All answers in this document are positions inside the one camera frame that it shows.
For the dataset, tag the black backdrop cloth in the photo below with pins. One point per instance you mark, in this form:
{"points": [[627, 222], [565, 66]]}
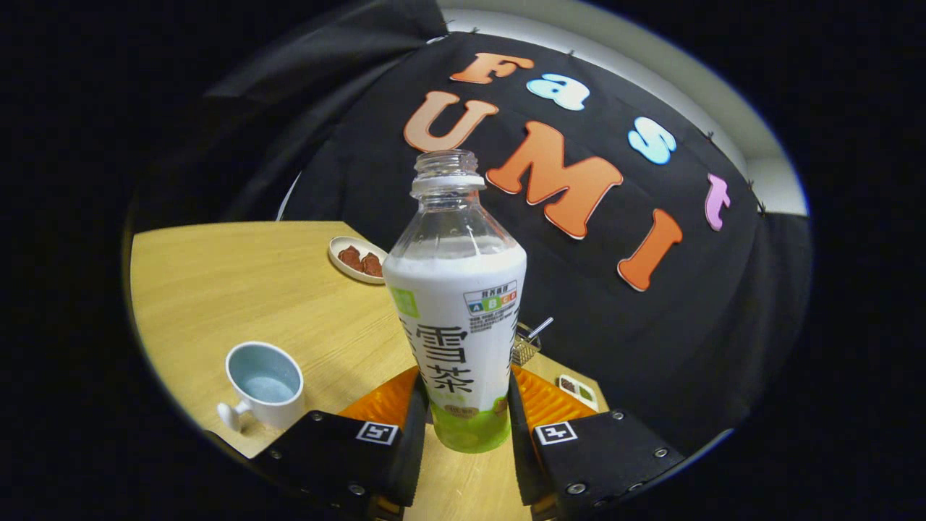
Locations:
{"points": [[651, 347]]}

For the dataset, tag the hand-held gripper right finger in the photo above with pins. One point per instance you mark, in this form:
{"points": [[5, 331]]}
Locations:
{"points": [[600, 456]]}

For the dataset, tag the white cup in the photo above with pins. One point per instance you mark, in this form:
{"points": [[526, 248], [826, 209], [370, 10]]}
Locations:
{"points": [[278, 409]]}

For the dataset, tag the small white plate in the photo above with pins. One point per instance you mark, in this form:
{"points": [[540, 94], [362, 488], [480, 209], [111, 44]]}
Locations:
{"points": [[340, 268]]}

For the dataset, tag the metal spoon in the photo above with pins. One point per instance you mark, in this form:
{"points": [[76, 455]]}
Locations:
{"points": [[540, 328]]}

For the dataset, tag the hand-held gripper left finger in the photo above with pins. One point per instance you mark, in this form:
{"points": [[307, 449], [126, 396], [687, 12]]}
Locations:
{"points": [[325, 449]]}

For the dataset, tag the white green juice bottle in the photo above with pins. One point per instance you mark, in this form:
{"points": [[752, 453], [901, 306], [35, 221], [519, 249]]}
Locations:
{"points": [[456, 304]]}

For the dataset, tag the wooden table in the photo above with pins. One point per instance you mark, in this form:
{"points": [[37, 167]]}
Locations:
{"points": [[217, 289]]}

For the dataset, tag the white divided bean dish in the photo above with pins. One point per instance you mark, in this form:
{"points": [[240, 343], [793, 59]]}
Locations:
{"points": [[579, 394]]}

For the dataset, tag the reddish brown food piece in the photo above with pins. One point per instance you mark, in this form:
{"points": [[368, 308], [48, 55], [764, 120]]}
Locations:
{"points": [[372, 265], [350, 257]]}

